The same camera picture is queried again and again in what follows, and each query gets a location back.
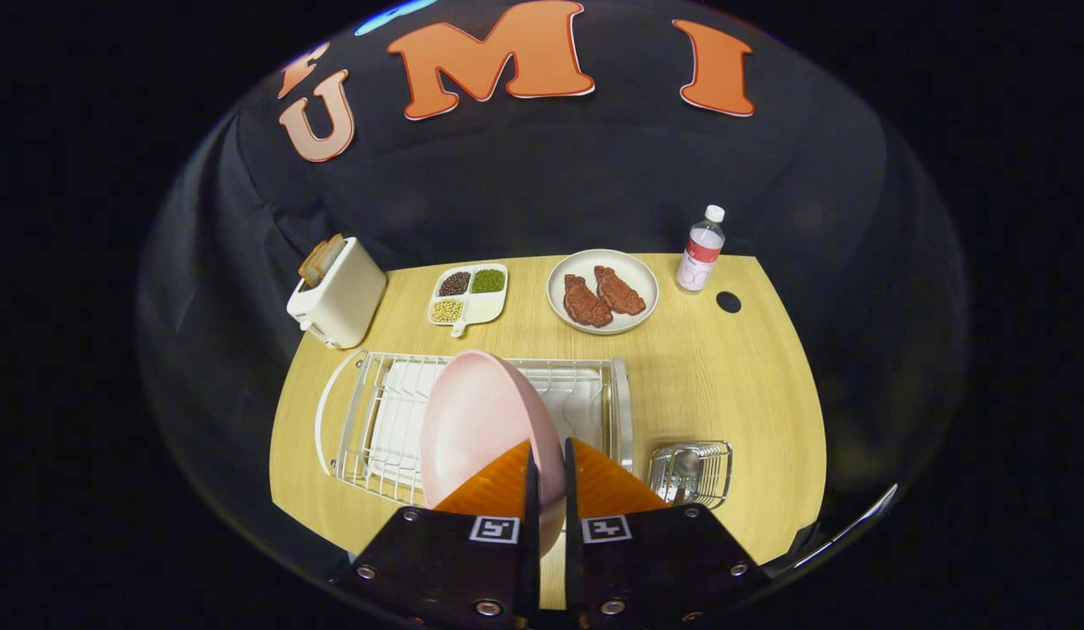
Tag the cream white toaster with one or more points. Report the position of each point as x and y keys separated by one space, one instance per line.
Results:
x=340 y=302

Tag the white divided tray with beans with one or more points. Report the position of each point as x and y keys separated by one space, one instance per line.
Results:
x=485 y=306

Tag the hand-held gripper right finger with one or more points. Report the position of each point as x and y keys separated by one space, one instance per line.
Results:
x=573 y=542

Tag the silver metal spoon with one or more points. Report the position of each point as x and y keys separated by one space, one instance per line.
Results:
x=686 y=462

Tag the brown toast slice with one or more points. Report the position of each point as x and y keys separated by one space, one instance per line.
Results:
x=332 y=252
x=311 y=264

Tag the pink plate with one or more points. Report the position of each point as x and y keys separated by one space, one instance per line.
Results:
x=480 y=420

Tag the clear bottle with red label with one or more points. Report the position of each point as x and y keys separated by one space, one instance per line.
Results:
x=701 y=254

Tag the round black table grommet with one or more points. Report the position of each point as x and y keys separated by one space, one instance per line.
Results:
x=729 y=302

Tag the red-brown steak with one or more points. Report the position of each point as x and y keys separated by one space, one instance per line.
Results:
x=618 y=293
x=587 y=304

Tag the beige plate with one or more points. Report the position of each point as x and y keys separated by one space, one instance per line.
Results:
x=638 y=280

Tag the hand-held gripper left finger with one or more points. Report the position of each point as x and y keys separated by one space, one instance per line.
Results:
x=532 y=525

